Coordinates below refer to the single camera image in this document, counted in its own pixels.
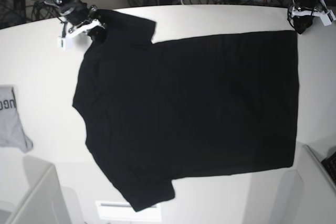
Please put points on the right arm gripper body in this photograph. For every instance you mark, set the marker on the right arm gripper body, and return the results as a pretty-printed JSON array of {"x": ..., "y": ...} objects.
[{"x": 74, "y": 11}]

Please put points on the black T-shirt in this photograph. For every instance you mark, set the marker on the black T-shirt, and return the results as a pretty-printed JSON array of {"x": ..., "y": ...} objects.
[{"x": 195, "y": 107}]

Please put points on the black keyboard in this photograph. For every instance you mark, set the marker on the black keyboard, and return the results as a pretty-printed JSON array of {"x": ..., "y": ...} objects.
[{"x": 330, "y": 166}]

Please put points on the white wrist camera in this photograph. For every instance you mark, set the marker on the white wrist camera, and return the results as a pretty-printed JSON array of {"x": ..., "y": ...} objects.
[
  {"x": 327, "y": 18},
  {"x": 65, "y": 43}
]

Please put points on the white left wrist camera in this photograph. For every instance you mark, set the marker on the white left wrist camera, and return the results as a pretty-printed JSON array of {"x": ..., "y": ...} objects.
[{"x": 327, "y": 18}]

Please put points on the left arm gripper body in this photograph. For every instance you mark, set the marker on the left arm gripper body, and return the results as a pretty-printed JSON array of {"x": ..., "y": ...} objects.
[{"x": 300, "y": 5}]

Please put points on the grey folded garment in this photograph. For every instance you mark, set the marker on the grey folded garment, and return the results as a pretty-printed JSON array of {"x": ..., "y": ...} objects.
[{"x": 12, "y": 132}]

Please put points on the white bin left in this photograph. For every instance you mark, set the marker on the white bin left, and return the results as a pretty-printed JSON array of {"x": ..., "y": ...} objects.
[{"x": 43, "y": 202}]

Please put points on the white bin right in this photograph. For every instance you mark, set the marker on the white bin right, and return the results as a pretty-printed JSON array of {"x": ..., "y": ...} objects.
[{"x": 307, "y": 195}]

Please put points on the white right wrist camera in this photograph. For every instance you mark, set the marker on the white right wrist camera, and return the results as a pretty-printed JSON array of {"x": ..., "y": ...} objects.
[{"x": 65, "y": 43}]

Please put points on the white bin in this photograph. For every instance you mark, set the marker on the white bin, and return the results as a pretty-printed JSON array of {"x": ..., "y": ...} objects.
[
  {"x": 307, "y": 195},
  {"x": 43, "y": 202}
]

